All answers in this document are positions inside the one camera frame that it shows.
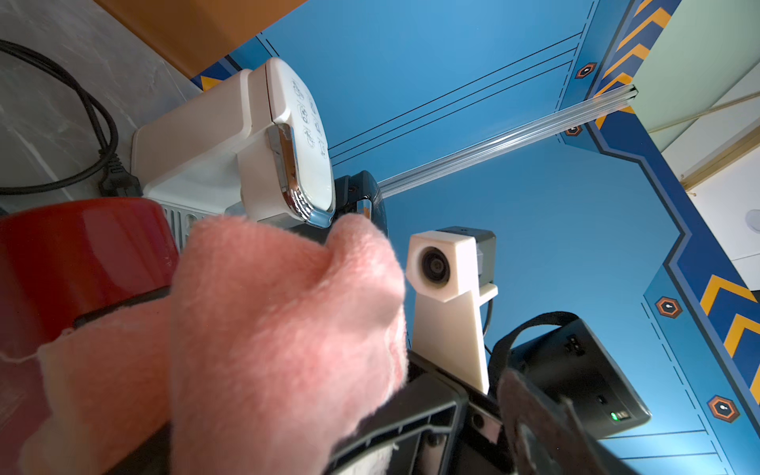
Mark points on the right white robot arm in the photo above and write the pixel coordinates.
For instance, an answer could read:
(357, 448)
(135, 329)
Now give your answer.
(569, 361)

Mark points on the pink towel cloth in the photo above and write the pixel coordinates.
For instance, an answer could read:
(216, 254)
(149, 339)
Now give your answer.
(268, 350)

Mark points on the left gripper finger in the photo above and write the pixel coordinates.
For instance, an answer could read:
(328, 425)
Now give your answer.
(545, 437)

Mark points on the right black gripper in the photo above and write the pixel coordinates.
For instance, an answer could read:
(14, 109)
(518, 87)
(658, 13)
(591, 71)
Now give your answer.
(436, 424)

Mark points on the black coffee machine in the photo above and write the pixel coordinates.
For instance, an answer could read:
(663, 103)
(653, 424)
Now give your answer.
(357, 194)

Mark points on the red Nespresso coffee machine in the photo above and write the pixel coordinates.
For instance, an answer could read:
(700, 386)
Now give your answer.
(62, 265)

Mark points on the white coffee machine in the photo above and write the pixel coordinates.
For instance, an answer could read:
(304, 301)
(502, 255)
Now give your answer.
(253, 146)

